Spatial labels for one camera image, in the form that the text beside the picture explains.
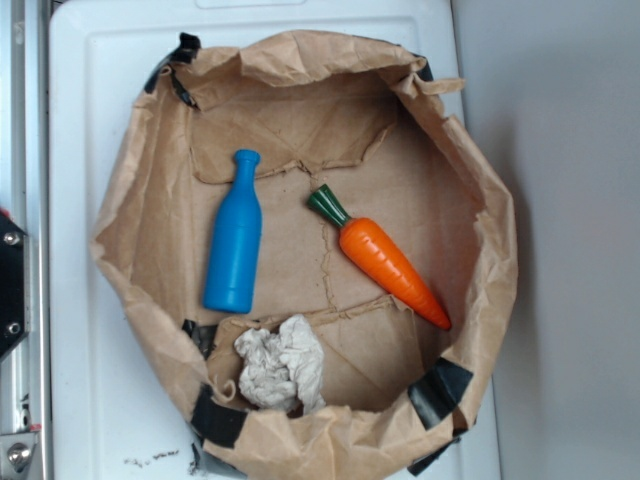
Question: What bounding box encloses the blue plastic bottle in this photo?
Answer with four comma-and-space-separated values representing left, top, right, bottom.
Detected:
203, 149, 262, 314

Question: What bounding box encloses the orange toy carrot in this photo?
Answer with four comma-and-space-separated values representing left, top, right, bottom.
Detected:
307, 185, 452, 331

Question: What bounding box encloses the brown paper bag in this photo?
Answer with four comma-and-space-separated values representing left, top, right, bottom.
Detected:
90, 30, 518, 479

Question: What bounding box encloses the crumpled white paper towel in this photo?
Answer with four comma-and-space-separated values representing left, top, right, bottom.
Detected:
234, 314, 326, 415

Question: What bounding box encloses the black metal bracket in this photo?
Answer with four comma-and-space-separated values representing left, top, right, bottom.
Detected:
0, 208, 30, 361

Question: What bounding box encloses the silver metal rail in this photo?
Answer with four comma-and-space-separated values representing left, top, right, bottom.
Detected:
1, 1, 53, 479

